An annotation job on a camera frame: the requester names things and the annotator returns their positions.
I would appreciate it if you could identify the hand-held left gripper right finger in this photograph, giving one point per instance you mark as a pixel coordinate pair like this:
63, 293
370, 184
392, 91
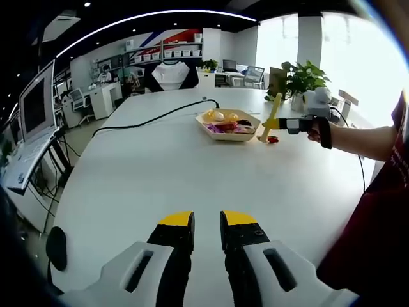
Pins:
246, 262

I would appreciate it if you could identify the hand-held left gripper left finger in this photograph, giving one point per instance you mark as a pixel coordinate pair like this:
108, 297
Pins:
172, 262

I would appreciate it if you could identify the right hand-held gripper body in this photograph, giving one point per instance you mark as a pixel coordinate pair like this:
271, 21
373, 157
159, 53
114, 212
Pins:
318, 102

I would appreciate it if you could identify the golden brown food packet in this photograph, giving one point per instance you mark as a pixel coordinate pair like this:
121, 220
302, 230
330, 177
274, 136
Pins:
246, 129

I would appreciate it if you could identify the black food packet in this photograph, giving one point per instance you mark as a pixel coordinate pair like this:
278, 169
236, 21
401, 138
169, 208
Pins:
244, 121

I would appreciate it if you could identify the beige hexagonal container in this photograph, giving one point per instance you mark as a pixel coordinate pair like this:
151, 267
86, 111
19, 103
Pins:
230, 136

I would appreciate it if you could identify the purple food packet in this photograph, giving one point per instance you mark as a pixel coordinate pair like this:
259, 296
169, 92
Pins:
212, 128

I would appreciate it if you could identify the person's right hand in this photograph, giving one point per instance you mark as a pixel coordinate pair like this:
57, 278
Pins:
314, 136

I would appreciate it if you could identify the glass jar with metal lid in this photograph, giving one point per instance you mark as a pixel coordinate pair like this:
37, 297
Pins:
297, 102

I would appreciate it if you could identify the large green potted plant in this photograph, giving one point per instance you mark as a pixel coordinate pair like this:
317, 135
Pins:
303, 76

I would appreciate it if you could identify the small cardboard box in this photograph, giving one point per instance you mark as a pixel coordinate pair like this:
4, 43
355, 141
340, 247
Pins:
348, 96

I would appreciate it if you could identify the brown paper bag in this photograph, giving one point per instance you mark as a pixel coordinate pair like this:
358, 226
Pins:
277, 78

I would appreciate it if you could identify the wide bright window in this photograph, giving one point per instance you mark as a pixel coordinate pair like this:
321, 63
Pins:
361, 64

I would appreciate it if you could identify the grey mesh office chair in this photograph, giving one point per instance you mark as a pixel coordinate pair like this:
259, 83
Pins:
254, 75

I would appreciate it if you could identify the narrow bright window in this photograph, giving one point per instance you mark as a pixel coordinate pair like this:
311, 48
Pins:
276, 41

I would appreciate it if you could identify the black desk monitor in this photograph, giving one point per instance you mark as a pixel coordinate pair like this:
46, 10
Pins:
229, 65

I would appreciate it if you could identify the white cabinet desk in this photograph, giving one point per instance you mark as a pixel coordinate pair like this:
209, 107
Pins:
206, 81

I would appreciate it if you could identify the small potted plant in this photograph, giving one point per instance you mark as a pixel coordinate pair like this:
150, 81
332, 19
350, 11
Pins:
209, 64

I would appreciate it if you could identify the black mouse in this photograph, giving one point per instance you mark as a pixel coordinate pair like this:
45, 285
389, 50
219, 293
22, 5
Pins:
57, 247

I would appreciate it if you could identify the chair with black white shirt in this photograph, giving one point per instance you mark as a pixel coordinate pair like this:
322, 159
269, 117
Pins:
171, 76

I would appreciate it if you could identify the shelf of white storage bins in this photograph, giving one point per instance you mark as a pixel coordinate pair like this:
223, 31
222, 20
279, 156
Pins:
179, 52

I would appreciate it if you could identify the black laptop stand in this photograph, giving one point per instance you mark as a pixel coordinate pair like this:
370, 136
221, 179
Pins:
62, 150

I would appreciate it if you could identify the curved ceiling light strip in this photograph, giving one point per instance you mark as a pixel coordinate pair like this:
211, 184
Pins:
159, 12

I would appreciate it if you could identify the white office desk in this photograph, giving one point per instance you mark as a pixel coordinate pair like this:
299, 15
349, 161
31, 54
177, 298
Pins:
105, 99

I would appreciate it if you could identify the white mesh office chair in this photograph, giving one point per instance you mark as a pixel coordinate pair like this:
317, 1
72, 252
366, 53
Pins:
76, 96

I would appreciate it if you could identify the white laptop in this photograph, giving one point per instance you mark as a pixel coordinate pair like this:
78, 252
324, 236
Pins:
35, 105

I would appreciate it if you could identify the round ceiling downlight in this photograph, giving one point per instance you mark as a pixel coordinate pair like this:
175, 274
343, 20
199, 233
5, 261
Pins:
87, 4

